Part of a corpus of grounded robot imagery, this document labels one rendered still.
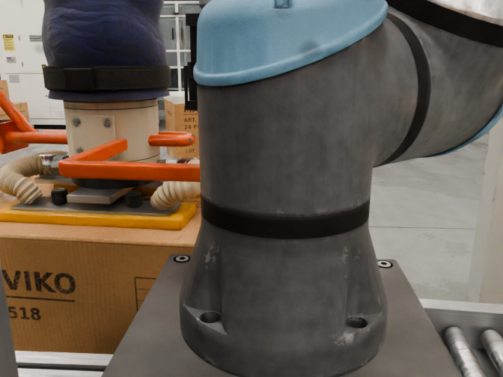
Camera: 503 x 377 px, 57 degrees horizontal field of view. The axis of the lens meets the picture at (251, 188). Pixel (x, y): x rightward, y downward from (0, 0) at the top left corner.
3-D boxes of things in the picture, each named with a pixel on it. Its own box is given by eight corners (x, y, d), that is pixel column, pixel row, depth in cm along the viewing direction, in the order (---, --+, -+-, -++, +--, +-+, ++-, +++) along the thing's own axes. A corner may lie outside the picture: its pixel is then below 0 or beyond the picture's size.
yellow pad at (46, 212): (196, 212, 86) (195, 186, 85) (181, 231, 77) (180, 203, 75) (28, 205, 91) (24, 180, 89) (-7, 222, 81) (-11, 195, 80)
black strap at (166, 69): (185, 84, 96) (184, 64, 95) (145, 92, 74) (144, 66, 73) (82, 84, 99) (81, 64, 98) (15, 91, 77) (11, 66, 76)
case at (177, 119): (177, 167, 266) (174, 96, 255) (166, 153, 303) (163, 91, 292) (275, 159, 284) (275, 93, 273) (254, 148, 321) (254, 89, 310)
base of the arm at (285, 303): (411, 389, 27) (429, 230, 24) (156, 378, 28) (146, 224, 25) (366, 273, 41) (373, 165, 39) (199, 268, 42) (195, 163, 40)
